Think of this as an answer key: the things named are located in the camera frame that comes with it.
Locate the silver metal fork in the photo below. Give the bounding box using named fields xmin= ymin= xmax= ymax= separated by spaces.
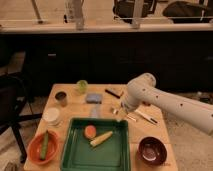
xmin=111 ymin=107 xmax=138 ymax=123

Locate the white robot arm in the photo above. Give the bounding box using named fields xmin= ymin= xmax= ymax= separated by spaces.
xmin=121 ymin=73 xmax=213 ymax=136

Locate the dark purple bowl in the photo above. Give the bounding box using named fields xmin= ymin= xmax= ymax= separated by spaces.
xmin=137 ymin=137 xmax=167 ymax=166

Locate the orange bowl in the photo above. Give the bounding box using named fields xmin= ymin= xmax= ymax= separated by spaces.
xmin=27 ymin=131 xmax=59 ymax=165

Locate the green plastic cup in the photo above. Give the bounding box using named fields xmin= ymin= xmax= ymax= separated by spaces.
xmin=77 ymin=80 xmax=88 ymax=94

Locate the clear plastic piece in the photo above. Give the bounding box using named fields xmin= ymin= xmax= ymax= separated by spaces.
xmin=90 ymin=105 xmax=101 ymax=118

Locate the small metal cup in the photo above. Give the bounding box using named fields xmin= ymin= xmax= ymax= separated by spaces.
xmin=55 ymin=91 xmax=67 ymax=107

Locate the orange carrot piece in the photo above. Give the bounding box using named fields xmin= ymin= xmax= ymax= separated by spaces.
xmin=84 ymin=125 xmax=96 ymax=139

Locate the yellow corn cob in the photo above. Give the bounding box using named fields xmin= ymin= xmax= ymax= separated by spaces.
xmin=90 ymin=131 xmax=113 ymax=147

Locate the green plastic tray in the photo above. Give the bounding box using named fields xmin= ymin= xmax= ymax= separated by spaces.
xmin=60 ymin=118 xmax=131 ymax=171

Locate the white lidded container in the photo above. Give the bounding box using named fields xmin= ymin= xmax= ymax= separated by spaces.
xmin=42 ymin=107 xmax=61 ymax=126

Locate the wooden table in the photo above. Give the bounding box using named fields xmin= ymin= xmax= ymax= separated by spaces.
xmin=24 ymin=84 xmax=178 ymax=171

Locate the green cucumber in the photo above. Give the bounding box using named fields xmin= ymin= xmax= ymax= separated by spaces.
xmin=40 ymin=131 xmax=49 ymax=160

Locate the black office chair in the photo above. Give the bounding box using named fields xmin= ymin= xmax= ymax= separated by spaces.
xmin=0 ymin=75 xmax=42 ymax=163

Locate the white handled utensil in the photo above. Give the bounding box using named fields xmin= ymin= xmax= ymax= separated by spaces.
xmin=135 ymin=110 xmax=158 ymax=124

